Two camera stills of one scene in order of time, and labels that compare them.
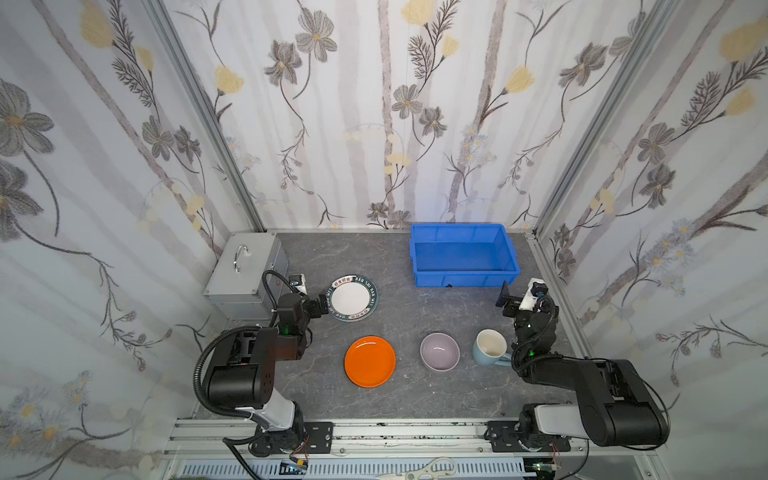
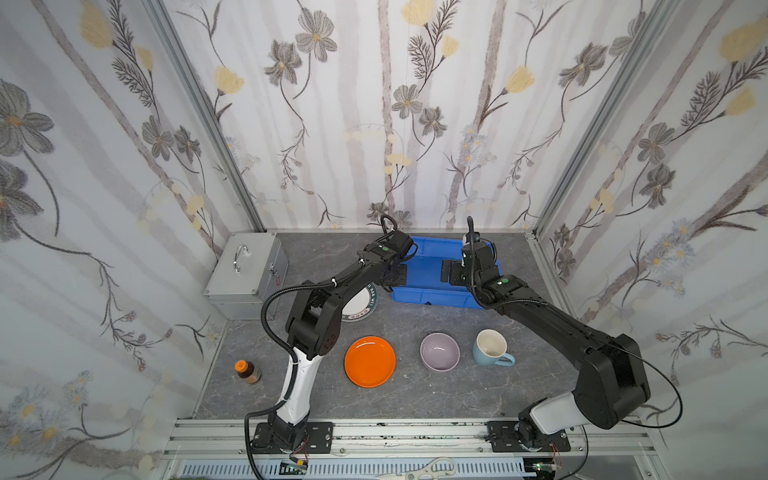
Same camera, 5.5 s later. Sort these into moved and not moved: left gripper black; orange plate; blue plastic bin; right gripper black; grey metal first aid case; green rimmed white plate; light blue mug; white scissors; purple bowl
Moved: right gripper black; blue plastic bin; left gripper black
Not moved: white scissors; light blue mug; green rimmed white plate; purple bowl; orange plate; grey metal first aid case
